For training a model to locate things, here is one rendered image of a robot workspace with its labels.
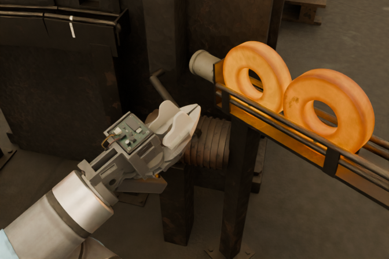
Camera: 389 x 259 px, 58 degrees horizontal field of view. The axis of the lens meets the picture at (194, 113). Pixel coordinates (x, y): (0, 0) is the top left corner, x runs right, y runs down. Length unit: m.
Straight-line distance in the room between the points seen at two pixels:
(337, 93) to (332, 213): 0.88
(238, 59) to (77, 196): 0.38
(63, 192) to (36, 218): 0.05
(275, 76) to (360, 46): 1.79
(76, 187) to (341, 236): 1.03
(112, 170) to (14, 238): 0.15
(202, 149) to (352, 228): 0.74
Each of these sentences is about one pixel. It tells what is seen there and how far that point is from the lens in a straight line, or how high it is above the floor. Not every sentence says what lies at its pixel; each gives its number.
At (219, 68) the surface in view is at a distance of 0.73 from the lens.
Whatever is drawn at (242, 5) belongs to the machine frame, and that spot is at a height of 0.75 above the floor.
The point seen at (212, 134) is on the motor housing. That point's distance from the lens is 0.83.
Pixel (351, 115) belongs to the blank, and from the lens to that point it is 0.58.
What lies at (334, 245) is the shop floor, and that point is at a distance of 1.35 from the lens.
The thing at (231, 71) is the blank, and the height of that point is 0.71.
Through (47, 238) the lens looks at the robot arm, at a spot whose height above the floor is 0.67.
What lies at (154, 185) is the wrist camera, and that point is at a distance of 0.62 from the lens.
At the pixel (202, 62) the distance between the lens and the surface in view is 0.78.
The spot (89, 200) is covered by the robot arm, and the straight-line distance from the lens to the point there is 0.53.
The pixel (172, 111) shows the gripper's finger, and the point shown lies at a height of 0.73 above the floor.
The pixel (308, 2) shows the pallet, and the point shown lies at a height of 0.14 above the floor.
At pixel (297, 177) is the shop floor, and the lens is 1.48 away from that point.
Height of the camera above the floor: 1.12
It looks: 42 degrees down
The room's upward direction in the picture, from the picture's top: straight up
